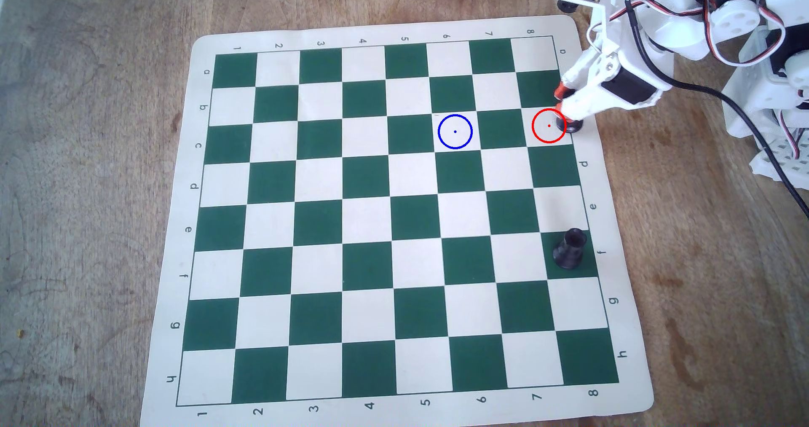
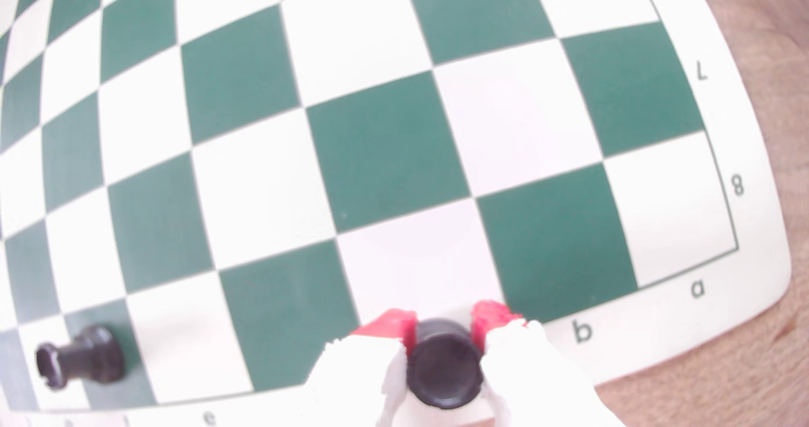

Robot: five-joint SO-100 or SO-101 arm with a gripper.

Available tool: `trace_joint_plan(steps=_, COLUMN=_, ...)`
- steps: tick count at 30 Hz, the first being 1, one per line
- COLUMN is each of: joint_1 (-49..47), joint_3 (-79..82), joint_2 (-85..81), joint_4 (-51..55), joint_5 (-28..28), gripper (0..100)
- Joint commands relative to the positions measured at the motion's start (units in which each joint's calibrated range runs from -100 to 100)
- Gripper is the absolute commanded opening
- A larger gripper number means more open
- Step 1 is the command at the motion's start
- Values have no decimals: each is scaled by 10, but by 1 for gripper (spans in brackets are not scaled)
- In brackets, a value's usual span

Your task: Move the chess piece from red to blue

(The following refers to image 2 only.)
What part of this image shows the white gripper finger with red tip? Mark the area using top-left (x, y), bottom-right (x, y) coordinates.
top-left (303, 309), bottom-right (419, 427)
top-left (470, 300), bottom-right (624, 427)

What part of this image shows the black chess piece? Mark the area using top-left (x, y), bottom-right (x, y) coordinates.
top-left (406, 319), bottom-right (485, 410)

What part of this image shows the green white chess mat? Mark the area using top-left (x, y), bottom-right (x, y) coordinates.
top-left (0, 0), bottom-right (793, 427)

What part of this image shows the black chess rook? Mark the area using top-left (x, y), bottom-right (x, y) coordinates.
top-left (35, 324), bottom-right (126, 391)

